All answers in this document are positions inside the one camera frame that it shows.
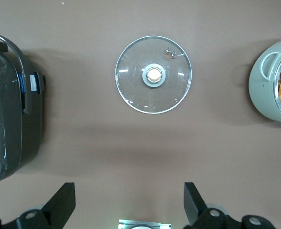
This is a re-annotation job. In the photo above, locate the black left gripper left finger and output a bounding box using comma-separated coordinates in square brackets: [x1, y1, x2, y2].
[0, 182, 76, 229]

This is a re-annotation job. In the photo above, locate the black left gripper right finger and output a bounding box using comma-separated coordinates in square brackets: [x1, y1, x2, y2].
[184, 182, 277, 229]

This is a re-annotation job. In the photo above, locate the glass pot lid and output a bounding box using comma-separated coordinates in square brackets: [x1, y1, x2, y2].
[115, 35, 193, 115]

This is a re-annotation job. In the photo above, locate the grey pot with steel rim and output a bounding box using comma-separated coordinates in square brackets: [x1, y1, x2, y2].
[248, 38, 281, 125]

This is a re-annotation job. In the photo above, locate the black rice cooker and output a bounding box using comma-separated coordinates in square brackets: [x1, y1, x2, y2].
[0, 30, 47, 186]

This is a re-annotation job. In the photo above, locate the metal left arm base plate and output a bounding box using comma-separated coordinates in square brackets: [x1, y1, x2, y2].
[118, 219, 172, 229]

